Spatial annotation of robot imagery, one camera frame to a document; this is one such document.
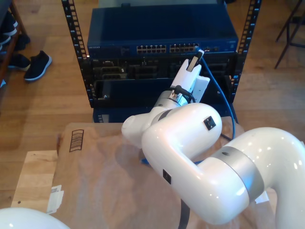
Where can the black server chassis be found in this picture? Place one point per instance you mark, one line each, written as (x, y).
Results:
(143, 71)

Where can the black rack tray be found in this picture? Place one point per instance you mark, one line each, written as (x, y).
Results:
(131, 90)

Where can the dark metal chair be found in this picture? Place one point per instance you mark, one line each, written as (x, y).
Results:
(288, 33)

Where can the small white paper scrap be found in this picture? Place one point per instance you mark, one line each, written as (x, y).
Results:
(262, 198)

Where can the dark sneaker with white sole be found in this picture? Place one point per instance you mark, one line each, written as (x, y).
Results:
(20, 62)
(38, 66)
(10, 23)

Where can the dark shoe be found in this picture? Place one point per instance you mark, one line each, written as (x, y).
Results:
(22, 41)

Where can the white shipping label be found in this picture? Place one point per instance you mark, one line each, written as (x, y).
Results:
(56, 200)

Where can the wooden shoe shelf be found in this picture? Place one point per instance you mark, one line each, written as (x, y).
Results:
(17, 16)

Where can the blue network switch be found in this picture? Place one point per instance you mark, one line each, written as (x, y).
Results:
(155, 26)

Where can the black rack frame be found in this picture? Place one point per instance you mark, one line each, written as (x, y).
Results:
(76, 39)

